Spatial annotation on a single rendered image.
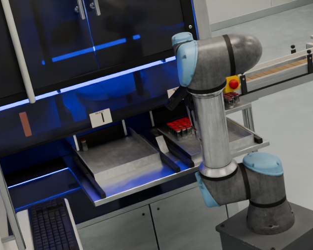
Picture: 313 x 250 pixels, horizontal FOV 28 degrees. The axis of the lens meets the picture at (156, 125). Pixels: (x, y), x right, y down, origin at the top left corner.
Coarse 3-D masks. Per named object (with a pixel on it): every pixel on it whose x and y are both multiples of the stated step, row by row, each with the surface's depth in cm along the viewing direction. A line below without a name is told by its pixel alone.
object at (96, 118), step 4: (108, 108) 249; (96, 112) 247; (100, 112) 248; (104, 112) 249; (108, 112) 249; (92, 116) 247; (96, 116) 248; (100, 116) 249; (104, 116) 249; (108, 116) 250; (92, 120) 248; (96, 120) 248; (100, 120) 249; (104, 120) 250; (108, 120) 250; (92, 124) 248; (96, 124) 249; (100, 124) 250; (104, 124) 250
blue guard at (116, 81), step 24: (120, 72) 247; (144, 72) 250; (168, 72) 254; (48, 96) 239; (72, 96) 242; (96, 96) 246; (120, 96) 250; (144, 96) 253; (0, 120) 234; (24, 120) 238; (48, 120) 241; (72, 120) 245; (0, 144) 237; (24, 144) 241
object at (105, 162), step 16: (112, 144) 258; (128, 144) 254; (144, 144) 248; (80, 160) 245; (96, 160) 245; (112, 160) 243; (128, 160) 240; (144, 160) 232; (160, 160) 235; (96, 176) 227; (112, 176) 229
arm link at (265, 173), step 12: (252, 156) 191; (264, 156) 191; (276, 156) 190; (240, 168) 188; (252, 168) 186; (264, 168) 185; (276, 168) 186; (252, 180) 186; (264, 180) 186; (276, 180) 187; (252, 192) 187; (264, 192) 188; (276, 192) 188
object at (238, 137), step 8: (232, 128) 249; (240, 128) 241; (168, 136) 254; (192, 136) 250; (232, 136) 242; (240, 136) 241; (248, 136) 232; (176, 144) 238; (184, 144) 244; (192, 144) 242; (232, 144) 230; (240, 144) 232; (248, 144) 233; (184, 152) 231; (192, 152) 236; (200, 152) 226; (192, 160) 226; (200, 160) 227
